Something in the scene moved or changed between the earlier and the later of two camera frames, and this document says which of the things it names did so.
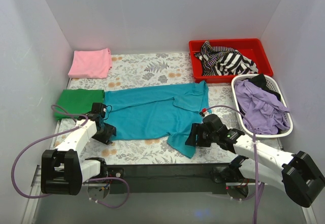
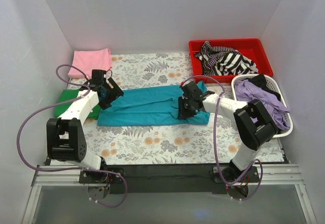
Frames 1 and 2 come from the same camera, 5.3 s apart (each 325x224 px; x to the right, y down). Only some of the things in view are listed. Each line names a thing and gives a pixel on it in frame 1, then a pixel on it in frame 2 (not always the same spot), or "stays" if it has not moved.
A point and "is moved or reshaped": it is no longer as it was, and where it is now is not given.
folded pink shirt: [92, 64] stays
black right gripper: [197, 134] → [185, 106]
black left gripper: [107, 133] → [111, 93]
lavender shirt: [262, 107] stays
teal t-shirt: [136, 114] is moved or reshaped
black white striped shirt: [218, 61] stays
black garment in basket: [261, 81] stays
